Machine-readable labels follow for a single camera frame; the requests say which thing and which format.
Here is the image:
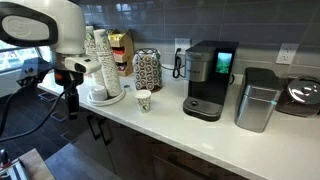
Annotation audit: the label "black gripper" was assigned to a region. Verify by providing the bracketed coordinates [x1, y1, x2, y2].
[54, 68, 85, 120]

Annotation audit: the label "white cup lid stack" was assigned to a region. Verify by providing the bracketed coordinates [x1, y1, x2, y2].
[89, 84, 109, 102]

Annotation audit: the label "patterned paper cup stack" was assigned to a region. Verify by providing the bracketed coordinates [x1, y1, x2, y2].
[84, 25, 106, 88]
[93, 28, 123, 98]

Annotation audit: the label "black coffee maker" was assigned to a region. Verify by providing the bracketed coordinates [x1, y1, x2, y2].
[182, 40, 240, 123]

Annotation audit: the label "white round tray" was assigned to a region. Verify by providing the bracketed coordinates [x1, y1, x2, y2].
[87, 87, 127, 107]

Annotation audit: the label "black mounted device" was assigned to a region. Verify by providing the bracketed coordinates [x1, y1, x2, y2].
[17, 57, 54, 88]

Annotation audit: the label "red packets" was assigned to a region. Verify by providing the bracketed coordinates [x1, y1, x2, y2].
[113, 47, 127, 58]

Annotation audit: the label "window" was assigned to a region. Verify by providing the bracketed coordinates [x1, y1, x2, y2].
[0, 39, 51, 73]

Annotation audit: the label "dark wooden lower cabinet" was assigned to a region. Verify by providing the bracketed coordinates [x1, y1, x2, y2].
[71, 108, 248, 180]

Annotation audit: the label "yellow packets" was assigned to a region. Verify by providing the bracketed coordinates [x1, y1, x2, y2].
[109, 33, 125, 48]

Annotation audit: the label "wooden tiered organizer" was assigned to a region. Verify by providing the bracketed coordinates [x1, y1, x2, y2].
[108, 29, 135, 78]

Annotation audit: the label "stainless steel canister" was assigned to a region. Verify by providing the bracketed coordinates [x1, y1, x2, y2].
[234, 67, 283, 134]

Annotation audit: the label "dark container with glass lid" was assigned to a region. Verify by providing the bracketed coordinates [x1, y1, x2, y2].
[275, 75, 320, 118]

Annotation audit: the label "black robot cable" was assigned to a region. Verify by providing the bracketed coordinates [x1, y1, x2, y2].
[0, 79, 78, 143]

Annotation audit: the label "black cabinet handle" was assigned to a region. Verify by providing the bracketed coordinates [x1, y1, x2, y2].
[99, 118, 113, 146]
[87, 114, 101, 141]

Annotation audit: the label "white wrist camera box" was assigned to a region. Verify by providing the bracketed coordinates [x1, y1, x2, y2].
[64, 55, 102, 75]

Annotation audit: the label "wire coffee pod holder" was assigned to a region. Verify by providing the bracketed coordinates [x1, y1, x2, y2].
[132, 48, 163, 92]

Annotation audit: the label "aluminium frame rail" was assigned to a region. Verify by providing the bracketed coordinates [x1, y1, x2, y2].
[0, 148, 29, 180]

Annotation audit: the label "black power cable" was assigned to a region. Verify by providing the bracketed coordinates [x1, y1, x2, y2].
[162, 47, 186, 80]

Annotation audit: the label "white wall outlet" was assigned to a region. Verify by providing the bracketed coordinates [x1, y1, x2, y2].
[174, 37, 192, 56]
[275, 42, 300, 66]

